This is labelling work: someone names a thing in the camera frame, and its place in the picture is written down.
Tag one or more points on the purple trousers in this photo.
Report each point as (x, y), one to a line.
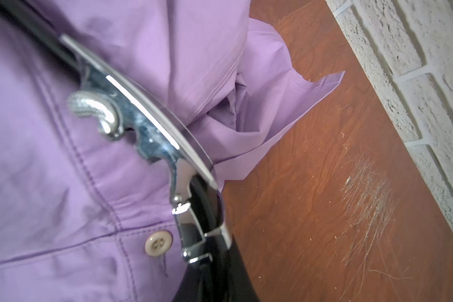
(85, 218)

